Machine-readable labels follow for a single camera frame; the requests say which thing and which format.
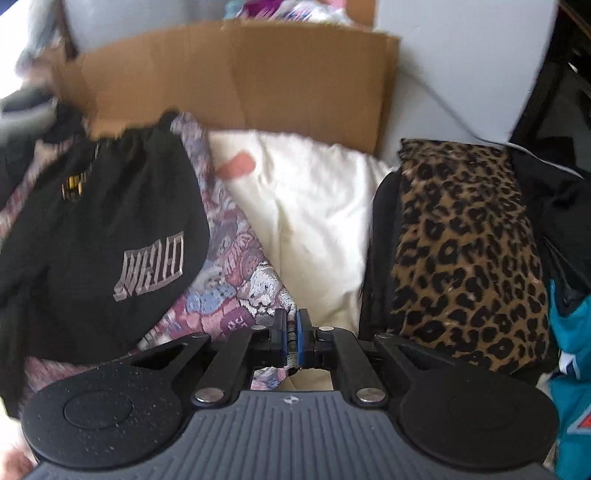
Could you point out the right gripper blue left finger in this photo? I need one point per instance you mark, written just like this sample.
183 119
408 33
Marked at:
246 350

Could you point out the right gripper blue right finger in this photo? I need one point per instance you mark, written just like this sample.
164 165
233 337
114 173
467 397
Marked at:
337 351

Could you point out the black shorts with bear lining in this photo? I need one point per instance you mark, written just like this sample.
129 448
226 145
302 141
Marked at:
122 244

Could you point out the person's left hand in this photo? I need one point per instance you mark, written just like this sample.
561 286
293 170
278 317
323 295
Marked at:
16 463

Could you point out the black folded garment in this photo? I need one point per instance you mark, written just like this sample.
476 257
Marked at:
379 291

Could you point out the leopard print folded garment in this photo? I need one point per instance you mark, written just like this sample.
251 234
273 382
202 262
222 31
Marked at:
467 276

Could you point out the cream bear print bedsheet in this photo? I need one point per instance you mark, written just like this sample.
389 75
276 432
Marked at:
310 205

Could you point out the teal patterned garment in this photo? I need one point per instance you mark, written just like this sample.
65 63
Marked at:
570 388

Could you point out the brown cardboard sheet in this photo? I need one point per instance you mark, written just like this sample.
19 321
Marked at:
328 82

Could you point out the black garment under pillow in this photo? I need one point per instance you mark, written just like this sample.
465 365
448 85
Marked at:
69 123

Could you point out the grey neck pillow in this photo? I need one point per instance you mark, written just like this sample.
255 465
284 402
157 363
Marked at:
27 112

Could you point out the purple white refill pouch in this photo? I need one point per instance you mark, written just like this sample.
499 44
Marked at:
286 10

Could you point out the grey plastic wrapped mattress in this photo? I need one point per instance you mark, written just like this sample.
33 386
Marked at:
95 23

